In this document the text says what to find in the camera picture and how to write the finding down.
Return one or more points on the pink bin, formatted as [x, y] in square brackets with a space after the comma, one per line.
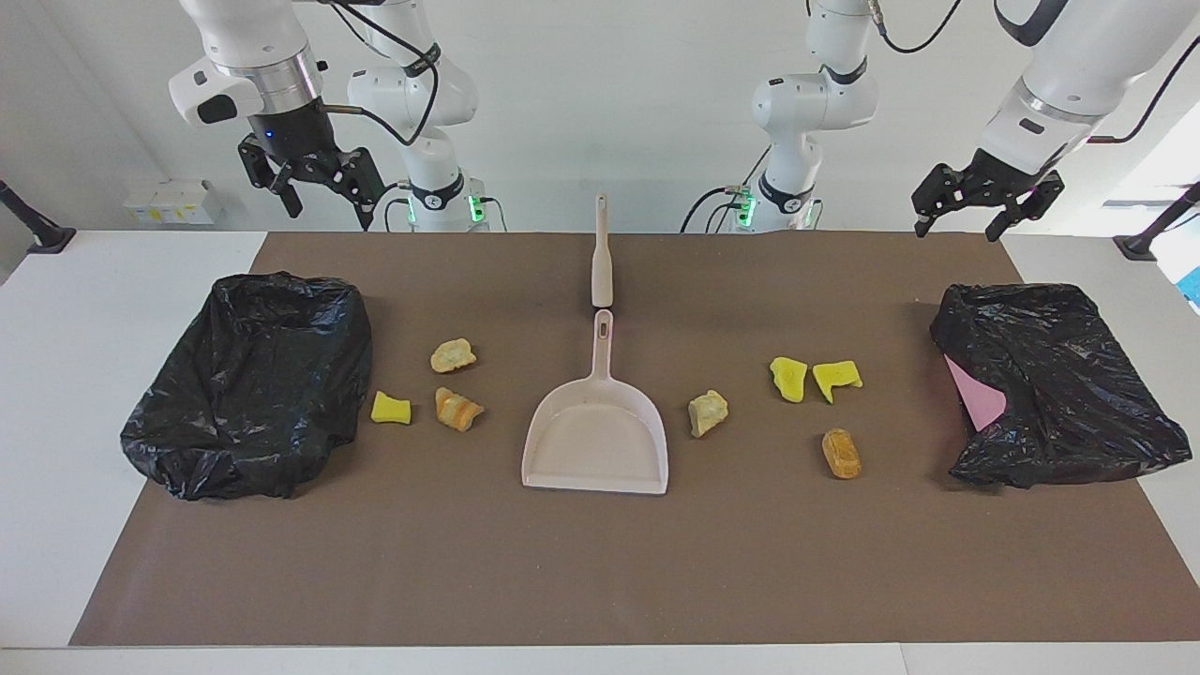
[980, 403]

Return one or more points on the blue object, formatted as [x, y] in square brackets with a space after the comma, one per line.
[1192, 286]

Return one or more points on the beige hand brush black bristles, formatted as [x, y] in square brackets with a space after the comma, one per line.
[601, 267]

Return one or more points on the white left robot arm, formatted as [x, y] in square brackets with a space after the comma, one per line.
[797, 103]

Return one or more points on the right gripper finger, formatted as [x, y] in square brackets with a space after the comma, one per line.
[356, 178]
[272, 173]

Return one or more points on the orange striped trash piece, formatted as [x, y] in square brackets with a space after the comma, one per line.
[457, 411]

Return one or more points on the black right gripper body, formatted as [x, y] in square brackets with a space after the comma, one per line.
[292, 136]

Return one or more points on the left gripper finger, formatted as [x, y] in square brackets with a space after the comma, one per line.
[1027, 202]
[940, 187]

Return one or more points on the brown table mat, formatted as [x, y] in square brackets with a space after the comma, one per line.
[750, 562]

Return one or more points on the beige plastic dustpan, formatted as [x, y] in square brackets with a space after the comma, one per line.
[595, 441]

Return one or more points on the brown bread-like trash piece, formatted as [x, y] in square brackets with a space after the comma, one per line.
[842, 454]

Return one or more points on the yellow notched sponge piece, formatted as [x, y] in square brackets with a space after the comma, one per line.
[836, 375]

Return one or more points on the small yellow sponge piece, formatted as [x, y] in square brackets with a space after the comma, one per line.
[391, 409]

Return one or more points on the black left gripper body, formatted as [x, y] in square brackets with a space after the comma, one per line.
[994, 178]

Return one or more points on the black camera stand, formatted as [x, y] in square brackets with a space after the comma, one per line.
[1139, 247]
[47, 239]

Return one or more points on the black trash bag bin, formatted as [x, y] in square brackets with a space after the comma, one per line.
[234, 441]

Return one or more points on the large white wall box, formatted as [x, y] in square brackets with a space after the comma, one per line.
[186, 202]

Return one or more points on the pale trash piece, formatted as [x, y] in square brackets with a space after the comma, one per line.
[454, 356]
[708, 413]

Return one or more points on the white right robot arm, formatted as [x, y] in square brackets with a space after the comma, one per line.
[422, 94]

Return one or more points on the yellow wedge sponge piece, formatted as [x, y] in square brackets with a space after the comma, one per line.
[789, 380]

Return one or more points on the black trash bag over pink bin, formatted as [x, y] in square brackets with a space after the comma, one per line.
[1059, 394]

